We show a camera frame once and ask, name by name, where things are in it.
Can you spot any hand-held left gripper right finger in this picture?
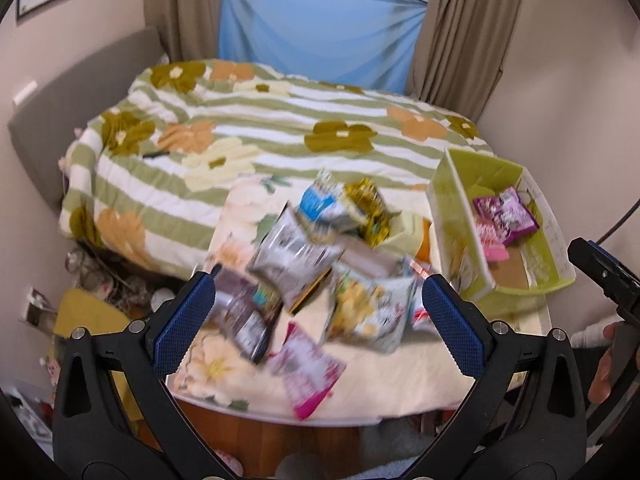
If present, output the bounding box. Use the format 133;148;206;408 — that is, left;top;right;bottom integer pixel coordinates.
404;273;588;480

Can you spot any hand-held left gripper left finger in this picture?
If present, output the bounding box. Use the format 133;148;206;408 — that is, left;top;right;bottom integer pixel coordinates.
52;270;236;480

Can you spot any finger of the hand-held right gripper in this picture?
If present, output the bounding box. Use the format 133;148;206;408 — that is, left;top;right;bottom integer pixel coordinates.
587;240;640;307
567;237;632;307

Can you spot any dark brown snack packet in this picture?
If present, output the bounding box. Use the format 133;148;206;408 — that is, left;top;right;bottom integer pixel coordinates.
207;267;283;365

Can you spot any potato chip snack packet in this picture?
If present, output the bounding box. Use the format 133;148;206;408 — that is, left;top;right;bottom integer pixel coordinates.
324;262;417;353

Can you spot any green cardboard box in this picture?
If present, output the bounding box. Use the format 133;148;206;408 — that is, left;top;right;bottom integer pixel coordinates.
426;147;577;304

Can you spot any white grey snack packet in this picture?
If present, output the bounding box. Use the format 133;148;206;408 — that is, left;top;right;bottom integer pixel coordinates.
248;204;347;307

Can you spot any pink white snack packet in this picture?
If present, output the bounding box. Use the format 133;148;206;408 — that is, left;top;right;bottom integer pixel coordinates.
267;321;347;422

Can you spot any blue white snack packet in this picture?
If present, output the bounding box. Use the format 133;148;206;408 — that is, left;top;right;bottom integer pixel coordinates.
297;169;362;233

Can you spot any person's right hand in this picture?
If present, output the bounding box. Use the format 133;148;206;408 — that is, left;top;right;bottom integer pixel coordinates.
587;322;624;406

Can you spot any red white snack packet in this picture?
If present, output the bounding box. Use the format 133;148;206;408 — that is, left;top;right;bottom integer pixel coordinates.
407;259;442;333

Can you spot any white cloth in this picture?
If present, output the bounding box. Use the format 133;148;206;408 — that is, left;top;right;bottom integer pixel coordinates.
570;316;610;350

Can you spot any cream floral tablecloth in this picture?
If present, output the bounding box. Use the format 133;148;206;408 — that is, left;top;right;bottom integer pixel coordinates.
165;172;551;423

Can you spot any orange snack packet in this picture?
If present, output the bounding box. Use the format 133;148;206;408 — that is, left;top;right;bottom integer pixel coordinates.
416;219;434;264

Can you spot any large purple snack packet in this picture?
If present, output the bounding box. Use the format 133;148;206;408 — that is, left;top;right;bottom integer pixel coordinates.
492;186;541;248

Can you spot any yellow cloth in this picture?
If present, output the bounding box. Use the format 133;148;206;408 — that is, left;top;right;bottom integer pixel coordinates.
52;287;148;423

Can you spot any pale yellow snack packet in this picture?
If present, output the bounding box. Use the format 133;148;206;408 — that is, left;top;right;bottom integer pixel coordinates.
384;211;432;262

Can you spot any small purple snack packet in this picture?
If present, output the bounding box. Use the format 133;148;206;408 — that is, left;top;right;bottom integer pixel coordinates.
473;196;506;227

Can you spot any green striped floral blanket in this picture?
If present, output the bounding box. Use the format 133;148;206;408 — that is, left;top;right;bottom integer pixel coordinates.
57;59;493;278

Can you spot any grey headboard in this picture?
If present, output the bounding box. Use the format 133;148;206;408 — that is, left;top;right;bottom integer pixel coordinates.
7;25;168;216

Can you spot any beige curtain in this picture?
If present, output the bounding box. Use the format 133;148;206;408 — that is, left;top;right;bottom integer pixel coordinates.
144;0;230;65
406;0;532;122

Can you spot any blue sheet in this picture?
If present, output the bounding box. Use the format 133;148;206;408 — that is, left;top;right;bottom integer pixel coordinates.
218;0;428;95

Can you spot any black cable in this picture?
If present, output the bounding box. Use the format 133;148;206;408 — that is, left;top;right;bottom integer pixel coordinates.
594;195;640;247

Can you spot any white wall socket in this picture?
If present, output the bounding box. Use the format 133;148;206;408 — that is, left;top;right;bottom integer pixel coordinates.
12;80;39;107

